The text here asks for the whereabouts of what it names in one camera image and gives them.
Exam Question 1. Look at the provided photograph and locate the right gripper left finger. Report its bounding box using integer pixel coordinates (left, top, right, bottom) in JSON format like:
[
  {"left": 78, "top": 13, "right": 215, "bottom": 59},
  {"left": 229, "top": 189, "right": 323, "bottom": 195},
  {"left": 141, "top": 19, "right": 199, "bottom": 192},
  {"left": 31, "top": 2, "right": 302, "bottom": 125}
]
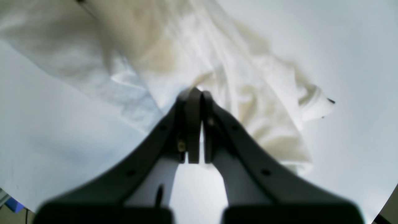
[{"left": 34, "top": 88, "right": 202, "bottom": 224}]

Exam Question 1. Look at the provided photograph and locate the white printed T-shirt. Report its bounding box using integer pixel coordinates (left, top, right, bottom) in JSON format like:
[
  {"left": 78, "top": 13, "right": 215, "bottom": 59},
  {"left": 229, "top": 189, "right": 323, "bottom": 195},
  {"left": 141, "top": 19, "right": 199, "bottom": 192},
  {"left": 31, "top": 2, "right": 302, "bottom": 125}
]
[{"left": 1, "top": 0, "right": 334, "bottom": 175}]

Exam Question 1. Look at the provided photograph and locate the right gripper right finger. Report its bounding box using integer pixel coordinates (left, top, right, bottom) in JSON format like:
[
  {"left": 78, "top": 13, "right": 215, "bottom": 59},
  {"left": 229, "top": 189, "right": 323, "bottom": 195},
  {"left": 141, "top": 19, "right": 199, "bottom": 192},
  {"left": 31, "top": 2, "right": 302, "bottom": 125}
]
[{"left": 202, "top": 91, "right": 364, "bottom": 224}]

